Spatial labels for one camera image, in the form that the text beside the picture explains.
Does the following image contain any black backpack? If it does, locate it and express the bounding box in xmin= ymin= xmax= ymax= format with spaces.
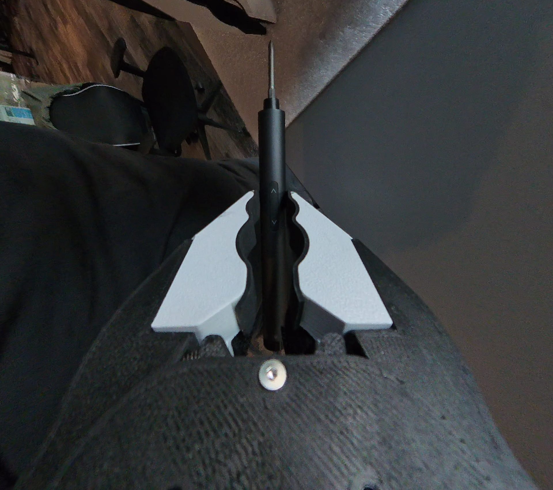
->
xmin=48 ymin=83 xmax=153 ymax=150

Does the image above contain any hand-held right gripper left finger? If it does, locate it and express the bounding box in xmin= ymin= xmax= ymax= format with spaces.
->
xmin=150 ymin=191 xmax=261 ymax=356

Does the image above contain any grey foam sheet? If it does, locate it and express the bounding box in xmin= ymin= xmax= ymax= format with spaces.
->
xmin=190 ymin=0 xmax=469 ymax=127

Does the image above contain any black office chair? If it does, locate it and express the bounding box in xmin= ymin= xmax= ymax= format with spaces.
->
xmin=111 ymin=37 xmax=227 ymax=160

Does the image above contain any black electric screwdriver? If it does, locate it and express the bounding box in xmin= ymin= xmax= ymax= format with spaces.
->
xmin=257 ymin=39 xmax=287 ymax=352

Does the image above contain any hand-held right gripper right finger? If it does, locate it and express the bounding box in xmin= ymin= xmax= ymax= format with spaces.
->
xmin=285 ymin=192 xmax=395 ymax=341

